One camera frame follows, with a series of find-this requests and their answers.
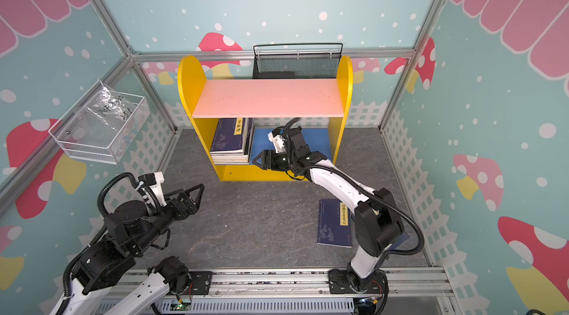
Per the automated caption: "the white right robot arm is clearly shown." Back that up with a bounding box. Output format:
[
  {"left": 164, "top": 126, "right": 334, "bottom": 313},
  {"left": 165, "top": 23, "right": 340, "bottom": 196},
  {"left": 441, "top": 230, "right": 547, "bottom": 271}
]
[{"left": 253, "top": 118, "right": 425, "bottom": 299}]

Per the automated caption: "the clear plastic bag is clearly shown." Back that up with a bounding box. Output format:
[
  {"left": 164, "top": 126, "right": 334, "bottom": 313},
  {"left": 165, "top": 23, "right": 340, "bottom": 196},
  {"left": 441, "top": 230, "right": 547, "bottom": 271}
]
[{"left": 81, "top": 85, "right": 133, "bottom": 140}]

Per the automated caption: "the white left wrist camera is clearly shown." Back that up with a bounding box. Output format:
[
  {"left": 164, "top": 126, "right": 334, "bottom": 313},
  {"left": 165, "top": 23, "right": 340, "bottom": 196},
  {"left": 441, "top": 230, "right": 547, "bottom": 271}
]
[{"left": 137, "top": 171, "right": 167, "bottom": 209}]

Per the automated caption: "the dark portrait cover book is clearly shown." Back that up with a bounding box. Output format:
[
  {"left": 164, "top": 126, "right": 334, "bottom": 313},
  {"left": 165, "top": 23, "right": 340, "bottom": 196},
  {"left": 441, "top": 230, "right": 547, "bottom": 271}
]
[{"left": 212, "top": 158, "right": 249, "bottom": 162}]

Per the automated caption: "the white wire wall basket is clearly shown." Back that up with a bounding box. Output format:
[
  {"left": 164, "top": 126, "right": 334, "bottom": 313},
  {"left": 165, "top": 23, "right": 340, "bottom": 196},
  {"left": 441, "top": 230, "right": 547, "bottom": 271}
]
[{"left": 48, "top": 81, "right": 151, "bottom": 165}]

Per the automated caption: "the navy book floral cover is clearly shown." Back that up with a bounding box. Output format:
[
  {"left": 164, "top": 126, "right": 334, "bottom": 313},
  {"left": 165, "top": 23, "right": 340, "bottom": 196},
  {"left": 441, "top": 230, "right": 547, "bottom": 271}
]
[{"left": 210, "top": 118, "right": 253, "bottom": 154}]

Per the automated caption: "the yellow cartoon cover book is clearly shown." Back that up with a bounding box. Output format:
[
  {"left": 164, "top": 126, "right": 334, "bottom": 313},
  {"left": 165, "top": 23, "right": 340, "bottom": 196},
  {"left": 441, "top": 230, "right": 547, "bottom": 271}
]
[{"left": 213, "top": 161, "right": 250, "bottom": 165}]

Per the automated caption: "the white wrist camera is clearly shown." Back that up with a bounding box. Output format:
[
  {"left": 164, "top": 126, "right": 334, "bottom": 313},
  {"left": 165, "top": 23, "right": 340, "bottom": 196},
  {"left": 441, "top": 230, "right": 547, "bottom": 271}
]
[
  {"left": 268, "top": 126, "right": 287, "bottom": 153},
  {"left": 137, "top": 171, "right": 167, "bottom": 209}
]

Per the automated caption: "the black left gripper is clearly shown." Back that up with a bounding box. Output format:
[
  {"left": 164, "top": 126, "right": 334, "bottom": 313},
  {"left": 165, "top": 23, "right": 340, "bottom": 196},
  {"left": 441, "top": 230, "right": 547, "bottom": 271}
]
[{"left": 130, "top": 184, "right": 205, "bottom": 254}]

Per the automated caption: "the grey slotted cable duct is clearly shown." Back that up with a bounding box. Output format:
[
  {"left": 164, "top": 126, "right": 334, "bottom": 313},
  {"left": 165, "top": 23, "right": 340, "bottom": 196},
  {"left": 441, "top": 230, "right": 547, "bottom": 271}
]
[{"left": 95, "top": 298, "right": 357, "bottom": 315}]

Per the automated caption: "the black wire mesh basket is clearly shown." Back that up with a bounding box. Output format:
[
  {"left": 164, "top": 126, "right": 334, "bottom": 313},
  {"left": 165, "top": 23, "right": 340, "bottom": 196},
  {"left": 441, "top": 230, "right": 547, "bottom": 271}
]
[{"left": 253, "top": 42, "right": 343, "bottom": 79}]

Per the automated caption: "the navy book yellow label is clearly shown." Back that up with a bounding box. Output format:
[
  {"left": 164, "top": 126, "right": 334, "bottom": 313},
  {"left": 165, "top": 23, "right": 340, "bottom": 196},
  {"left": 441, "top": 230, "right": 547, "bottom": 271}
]
[{"left": 210, "top": 151, "right": 249, "bottom": 159}]

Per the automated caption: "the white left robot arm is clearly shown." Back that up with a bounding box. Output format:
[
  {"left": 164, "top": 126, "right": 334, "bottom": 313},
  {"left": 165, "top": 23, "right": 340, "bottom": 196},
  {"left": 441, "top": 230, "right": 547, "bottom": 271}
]
[{"left": 52, "top": 172, "right": 213, "bottom": 314}]

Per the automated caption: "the yellow bookshelf with coloured shelves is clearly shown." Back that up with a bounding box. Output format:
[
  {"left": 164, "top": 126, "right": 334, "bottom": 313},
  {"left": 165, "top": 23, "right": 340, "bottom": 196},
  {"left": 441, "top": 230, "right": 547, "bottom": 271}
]
[{"left": 178, "top": 56, "right": 354, "bottom": 162}]

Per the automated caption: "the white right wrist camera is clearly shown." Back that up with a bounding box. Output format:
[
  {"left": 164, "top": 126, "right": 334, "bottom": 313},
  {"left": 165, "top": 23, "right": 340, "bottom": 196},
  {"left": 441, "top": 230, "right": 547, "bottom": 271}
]
[{"left": 268, "top": 126, "right": 287, "bottom": 153}]

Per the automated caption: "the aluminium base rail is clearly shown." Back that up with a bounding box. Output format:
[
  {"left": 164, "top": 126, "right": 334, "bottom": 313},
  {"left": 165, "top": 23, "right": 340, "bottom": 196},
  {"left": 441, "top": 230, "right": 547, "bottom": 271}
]
[{"left": 88, "top": 267, "right": 454, "bottom": 298}]

